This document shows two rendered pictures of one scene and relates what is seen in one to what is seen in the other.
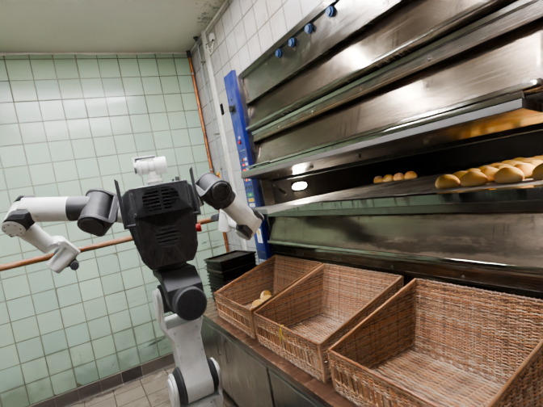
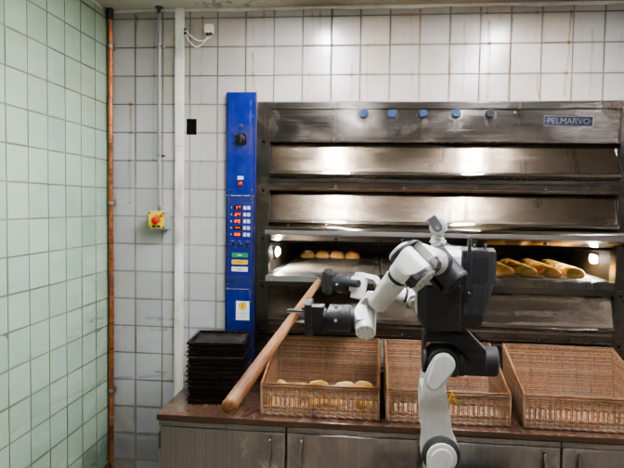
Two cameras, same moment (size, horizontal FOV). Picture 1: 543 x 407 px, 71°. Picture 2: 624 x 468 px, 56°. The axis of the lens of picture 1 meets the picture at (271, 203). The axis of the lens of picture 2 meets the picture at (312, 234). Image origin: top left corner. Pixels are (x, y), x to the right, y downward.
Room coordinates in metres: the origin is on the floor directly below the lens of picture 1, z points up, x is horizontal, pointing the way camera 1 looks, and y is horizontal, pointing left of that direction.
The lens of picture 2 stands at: (0.66, 2.57, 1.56)
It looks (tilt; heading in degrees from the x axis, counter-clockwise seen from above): 3 degrees down; 303
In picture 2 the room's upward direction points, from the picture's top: 1 degrees clockwise
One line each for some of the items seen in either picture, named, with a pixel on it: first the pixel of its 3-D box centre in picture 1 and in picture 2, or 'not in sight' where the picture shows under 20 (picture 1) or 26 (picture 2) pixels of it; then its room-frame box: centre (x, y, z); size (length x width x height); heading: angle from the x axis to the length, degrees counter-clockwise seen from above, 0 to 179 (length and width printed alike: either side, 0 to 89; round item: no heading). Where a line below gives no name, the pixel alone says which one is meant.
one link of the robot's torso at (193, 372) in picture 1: (186, 340); (439, 408); (1.47, 0.43, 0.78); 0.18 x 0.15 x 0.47; 117
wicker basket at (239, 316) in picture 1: (267, 291); (323, 373); (2.19, 0.12, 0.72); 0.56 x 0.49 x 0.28; 27
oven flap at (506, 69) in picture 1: (338, 126); (437, 210); (1.81, -0.38, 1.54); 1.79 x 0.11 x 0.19; 28
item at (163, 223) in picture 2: (222, 176); (158, 219); (3.12, 0.35, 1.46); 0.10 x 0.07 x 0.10; 28
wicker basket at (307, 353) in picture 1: (325, 311); (441, 379); (1.68, -0.15, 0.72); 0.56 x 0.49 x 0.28; 29
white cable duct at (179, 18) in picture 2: (230, 175); (178, 222); (3.04, 0.28, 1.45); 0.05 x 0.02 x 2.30; 28
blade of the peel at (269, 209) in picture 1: (272, 206); (323, 275); (2.28, -0.01, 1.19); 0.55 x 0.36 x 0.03; 27
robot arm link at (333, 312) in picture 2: not in sight; (323, 318); (1.68, 0.95, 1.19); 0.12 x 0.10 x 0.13; 27
